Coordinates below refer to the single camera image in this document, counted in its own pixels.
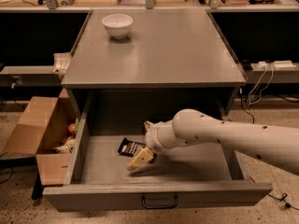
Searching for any white ceramic bowl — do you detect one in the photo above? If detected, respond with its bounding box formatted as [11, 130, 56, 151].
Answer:
[102, 14, 134, 39]

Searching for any grey cabinet counter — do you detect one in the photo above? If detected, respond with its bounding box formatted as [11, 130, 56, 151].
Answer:
[62, 7, 246, 106]

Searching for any black cable with plug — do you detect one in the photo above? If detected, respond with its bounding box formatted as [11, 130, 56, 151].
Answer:
[267, 192, 299, 212]

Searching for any white power strip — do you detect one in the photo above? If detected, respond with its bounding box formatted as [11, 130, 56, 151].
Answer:
[258, 60, 295, 69]

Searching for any black floor cable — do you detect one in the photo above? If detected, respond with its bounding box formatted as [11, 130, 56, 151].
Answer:
[238, 91, 256, 124]

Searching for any grey open drawer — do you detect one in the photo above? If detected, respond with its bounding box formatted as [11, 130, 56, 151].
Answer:
[43, 90, 274, 212]

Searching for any black drawer handle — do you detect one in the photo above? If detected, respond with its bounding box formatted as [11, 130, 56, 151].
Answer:
[141, 194, 178, 209]

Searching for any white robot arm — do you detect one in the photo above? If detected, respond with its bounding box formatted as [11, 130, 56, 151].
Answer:
[127, 109, 299, 175]

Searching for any black rxbar chocolate wrapper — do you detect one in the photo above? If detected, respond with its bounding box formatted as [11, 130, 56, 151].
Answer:
[118, 138, 145, 157]

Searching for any brown cardboard box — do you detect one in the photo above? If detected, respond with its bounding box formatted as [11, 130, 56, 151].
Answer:
[4, 89, 76, 186]

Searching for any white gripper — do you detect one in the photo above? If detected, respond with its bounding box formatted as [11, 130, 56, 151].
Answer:
[126, 120, 166, 172]

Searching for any red apple in box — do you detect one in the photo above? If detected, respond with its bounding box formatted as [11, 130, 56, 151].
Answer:
[67, 123, 76, 133]

